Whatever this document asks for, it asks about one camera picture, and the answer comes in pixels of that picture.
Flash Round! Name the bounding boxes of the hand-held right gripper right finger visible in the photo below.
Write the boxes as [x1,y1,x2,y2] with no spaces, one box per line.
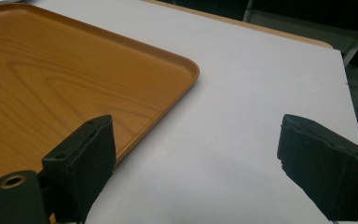
[277,113,358,222]

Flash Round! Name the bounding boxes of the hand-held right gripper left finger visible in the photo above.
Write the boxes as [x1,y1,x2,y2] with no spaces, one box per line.
[41,114,117,224]

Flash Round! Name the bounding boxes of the wood-grain serving tray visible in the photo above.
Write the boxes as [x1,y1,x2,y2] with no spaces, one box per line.
[0,3,200,206]

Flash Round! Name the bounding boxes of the white table sheet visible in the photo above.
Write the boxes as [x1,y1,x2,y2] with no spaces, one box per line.
[24,0,358,224]

